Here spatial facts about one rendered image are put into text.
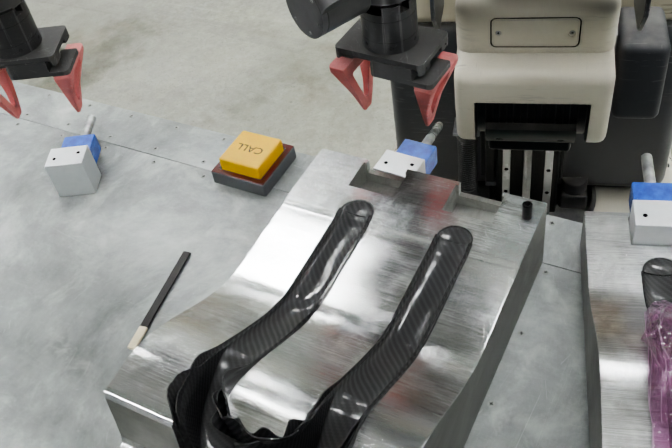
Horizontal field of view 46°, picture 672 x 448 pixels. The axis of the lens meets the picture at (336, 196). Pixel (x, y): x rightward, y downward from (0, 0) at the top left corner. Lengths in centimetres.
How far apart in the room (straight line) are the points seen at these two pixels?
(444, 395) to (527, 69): 60
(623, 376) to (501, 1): 60
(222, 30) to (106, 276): 203
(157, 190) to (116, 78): 179
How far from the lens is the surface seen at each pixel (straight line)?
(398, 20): 78
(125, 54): 293
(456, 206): 85
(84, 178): 106
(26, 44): 96
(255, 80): 261
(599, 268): 81
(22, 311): 98
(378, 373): 68
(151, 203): 103
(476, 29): 114
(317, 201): 83
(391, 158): 92
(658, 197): 87
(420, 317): 73
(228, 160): 99
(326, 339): 71
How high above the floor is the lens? 147
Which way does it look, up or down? 44 degrees down
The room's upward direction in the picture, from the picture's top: 11 degrees counter-clockwise
